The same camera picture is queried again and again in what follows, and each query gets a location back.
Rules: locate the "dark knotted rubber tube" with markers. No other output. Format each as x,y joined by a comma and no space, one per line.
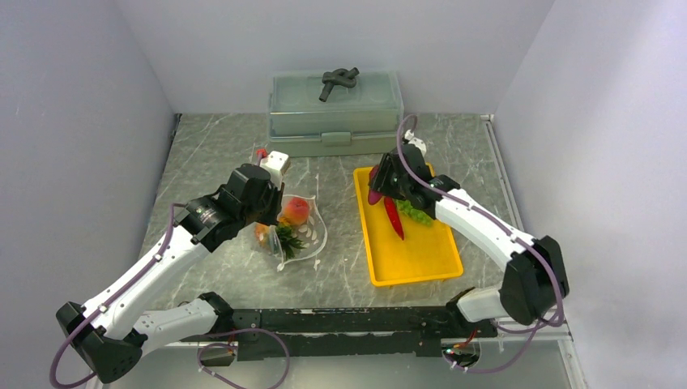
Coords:
345,78

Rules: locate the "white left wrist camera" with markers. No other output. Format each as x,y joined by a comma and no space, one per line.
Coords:
275,163

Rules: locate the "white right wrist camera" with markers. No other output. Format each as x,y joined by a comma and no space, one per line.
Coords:
410,138

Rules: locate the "clear zip top bag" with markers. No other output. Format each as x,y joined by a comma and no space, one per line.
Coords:
313,233

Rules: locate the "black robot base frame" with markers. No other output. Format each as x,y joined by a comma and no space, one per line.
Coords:
424,331

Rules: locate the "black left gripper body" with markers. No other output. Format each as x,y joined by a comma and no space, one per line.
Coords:
266,211

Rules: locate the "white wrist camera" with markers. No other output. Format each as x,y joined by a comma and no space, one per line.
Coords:
275,163
410,138

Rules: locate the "yellow plastic tray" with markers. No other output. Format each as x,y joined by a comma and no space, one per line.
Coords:
426,253

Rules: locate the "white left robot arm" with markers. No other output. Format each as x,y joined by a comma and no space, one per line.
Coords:
112,331

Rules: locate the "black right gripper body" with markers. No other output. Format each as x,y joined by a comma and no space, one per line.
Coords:
388,183

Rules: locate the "pink toy peach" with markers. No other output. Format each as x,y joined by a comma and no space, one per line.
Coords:
296,212

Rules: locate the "red toy chili pepper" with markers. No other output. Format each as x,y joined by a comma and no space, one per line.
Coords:
393,216

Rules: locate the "green translucent storage box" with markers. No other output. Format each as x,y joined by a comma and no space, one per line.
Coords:
355,121

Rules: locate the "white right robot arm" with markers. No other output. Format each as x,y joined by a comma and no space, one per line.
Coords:
534,280

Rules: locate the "orange toy pineapple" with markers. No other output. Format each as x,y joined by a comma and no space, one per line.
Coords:
281,240

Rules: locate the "green toy grape bunch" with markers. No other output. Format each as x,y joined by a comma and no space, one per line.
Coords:
418,216

